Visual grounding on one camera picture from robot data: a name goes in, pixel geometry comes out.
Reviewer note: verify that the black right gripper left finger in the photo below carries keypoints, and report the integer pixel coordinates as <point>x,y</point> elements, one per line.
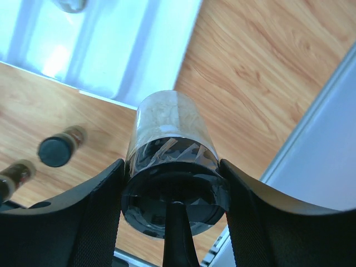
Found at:
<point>75,228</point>

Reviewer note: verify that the white divided organizer tray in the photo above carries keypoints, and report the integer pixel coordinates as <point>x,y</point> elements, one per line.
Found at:
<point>117,51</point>

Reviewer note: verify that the white powder jar black lid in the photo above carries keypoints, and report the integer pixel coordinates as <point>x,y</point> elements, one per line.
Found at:
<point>173,187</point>

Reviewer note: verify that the aluminium frame rail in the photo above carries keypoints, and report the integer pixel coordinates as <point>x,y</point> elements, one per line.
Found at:
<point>220,254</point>

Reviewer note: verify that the small black lid spice jar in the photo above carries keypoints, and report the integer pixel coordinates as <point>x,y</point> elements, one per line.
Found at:
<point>57,150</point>
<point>14,176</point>

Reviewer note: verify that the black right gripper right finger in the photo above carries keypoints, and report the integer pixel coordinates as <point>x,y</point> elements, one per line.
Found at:
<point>270,228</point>

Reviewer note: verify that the right aluminium corner post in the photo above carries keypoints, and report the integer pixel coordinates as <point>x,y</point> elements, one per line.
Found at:
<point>324,139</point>

